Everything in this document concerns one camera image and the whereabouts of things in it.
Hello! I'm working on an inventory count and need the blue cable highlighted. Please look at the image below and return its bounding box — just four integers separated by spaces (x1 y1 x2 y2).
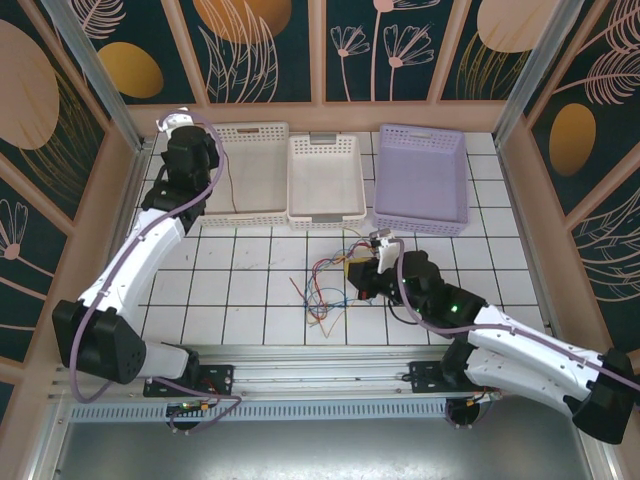
302 239 374 325
302 277 354 321
302 284 354 325

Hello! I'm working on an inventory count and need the yellow cable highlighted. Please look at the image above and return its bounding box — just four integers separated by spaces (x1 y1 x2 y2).
319 294 351 341
339 227 374 266

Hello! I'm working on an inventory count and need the large white perforated basket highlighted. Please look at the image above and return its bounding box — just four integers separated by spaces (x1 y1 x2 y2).
198 119 292 230

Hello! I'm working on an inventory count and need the purple perforated basket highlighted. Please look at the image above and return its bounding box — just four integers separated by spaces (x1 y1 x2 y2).
372 123 472 236

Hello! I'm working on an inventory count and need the grey metal base sheet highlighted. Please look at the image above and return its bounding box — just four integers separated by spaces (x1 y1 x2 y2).
59 417 596 480

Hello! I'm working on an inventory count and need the white basket with grey handles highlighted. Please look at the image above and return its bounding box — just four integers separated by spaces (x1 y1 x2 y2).
286 132 369 232

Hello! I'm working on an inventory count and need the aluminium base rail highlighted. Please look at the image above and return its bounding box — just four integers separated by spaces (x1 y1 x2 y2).
49 344 551 401

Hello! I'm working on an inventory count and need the aluminium frame post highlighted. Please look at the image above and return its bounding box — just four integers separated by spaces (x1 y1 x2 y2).
493 0 584 146
44 0 149 154

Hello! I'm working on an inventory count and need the grey slotted cable duct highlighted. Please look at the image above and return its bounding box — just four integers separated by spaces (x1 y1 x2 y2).
69 399 451 422

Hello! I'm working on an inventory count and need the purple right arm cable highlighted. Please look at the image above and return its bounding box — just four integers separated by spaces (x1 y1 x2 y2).
397 237 640 431

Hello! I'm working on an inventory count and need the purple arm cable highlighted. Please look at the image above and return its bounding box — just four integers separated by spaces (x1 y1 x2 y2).
397 237 640 431
69 108 245 435

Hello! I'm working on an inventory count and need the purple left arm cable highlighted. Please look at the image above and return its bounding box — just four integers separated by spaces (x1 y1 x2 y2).
69 108 245 435

